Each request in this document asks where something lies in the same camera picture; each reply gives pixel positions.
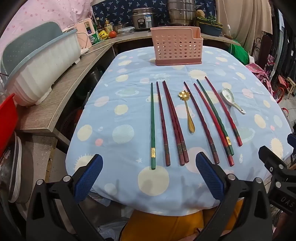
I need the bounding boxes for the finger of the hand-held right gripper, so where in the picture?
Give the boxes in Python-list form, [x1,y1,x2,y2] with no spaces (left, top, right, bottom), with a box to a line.
[258,146,296,186]
[287,134,296,151]

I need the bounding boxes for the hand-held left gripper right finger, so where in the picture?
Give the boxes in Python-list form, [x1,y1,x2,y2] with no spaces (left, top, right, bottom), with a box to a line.
[195,152,273,241]

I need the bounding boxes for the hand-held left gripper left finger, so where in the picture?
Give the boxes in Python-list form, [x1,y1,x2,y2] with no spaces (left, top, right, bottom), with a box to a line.
[26,153,104,241]

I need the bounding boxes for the bright red chopstick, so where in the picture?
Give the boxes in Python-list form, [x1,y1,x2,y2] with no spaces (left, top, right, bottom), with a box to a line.
[193,83,235,167]
[204,76,243,147]

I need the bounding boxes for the dark red chopstick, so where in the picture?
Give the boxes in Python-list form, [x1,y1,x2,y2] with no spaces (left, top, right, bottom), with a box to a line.
[183,81,220,165]
[164,80,189,163]
[162,81,185,166]
[156,81,171,167]

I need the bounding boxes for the gold flower spoon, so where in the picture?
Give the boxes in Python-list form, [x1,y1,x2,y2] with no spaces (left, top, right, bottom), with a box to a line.
[178,91,196,133]

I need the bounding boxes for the green chopstick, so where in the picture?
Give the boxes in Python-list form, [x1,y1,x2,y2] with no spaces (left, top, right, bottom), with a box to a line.
[149,83,156,169]
[196,79,235,156]

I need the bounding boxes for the white ceramic spoon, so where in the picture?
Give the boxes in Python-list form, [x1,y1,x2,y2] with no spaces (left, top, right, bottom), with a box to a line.
[221,88,246,115]

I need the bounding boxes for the pink perforated utensil basket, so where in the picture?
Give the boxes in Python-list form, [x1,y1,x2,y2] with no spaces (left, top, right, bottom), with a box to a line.
[150,26,203,67]

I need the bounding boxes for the red stool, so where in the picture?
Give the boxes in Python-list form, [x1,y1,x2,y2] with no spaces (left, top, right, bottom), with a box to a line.
[275,75,296,100]

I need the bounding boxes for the yellow garment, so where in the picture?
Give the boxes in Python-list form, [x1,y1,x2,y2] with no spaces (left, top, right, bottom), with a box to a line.
[120,199,243,241]

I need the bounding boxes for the blue planet print tablecloth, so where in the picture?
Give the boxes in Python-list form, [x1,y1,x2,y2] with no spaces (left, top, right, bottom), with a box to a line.
[65,46,293,216]

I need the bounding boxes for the grey pan stack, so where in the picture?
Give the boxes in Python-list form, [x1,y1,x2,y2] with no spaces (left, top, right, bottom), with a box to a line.
[0,134,34,204]

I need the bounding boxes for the pink floral cloth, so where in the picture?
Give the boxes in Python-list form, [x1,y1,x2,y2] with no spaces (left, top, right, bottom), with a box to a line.
[245,62,275,93]

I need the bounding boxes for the dark wooden chair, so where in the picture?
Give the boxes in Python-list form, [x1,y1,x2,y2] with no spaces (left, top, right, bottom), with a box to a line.
[252,35,273,70]

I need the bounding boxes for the red plastic board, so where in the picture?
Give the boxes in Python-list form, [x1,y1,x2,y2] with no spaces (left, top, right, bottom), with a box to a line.
[0,94,18,158]

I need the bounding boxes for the green bag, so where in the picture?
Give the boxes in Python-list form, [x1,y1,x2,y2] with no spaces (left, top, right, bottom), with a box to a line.
[229,40,250,65]

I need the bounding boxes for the white dish rack tub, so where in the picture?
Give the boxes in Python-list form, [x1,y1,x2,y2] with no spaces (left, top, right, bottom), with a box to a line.
[0,22,81,107]

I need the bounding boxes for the beige curtain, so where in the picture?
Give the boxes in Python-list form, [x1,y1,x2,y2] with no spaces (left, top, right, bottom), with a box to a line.
[216,0,272,47]

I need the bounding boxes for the blue planter with plants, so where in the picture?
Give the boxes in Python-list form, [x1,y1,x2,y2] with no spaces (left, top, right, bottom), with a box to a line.
[198,16,223,37]

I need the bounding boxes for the pink kitchen appliance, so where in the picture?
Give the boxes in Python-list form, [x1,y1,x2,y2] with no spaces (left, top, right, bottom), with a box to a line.
[67,18,96,50]

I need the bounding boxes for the clear food container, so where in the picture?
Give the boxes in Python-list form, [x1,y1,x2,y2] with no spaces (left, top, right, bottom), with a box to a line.
[117,27,135,36]

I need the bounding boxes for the yellow sauce bottle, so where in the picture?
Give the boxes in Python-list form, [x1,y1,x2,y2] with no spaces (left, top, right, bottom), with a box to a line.
[104,19,114,34]

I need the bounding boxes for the small steel pot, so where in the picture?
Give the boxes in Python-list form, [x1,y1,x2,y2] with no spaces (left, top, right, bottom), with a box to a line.
[113,21,130,32]

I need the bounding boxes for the steel steamer pot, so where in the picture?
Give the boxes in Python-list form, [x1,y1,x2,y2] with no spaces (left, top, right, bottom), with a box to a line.
[167,0,196,26]

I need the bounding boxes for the steel rice cooker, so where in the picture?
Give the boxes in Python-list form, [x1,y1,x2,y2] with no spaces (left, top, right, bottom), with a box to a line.
[132,7,156,32]

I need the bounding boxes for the pink dotted cloth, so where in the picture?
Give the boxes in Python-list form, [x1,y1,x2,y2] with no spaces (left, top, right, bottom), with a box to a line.
[0,0,97,61]

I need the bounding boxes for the white cord switch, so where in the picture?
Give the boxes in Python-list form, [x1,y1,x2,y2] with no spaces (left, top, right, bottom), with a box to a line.
[225,0,232,30]

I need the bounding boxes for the blue printed wall cloth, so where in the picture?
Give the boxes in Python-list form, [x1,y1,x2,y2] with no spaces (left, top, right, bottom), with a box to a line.
[92,0,216,24]

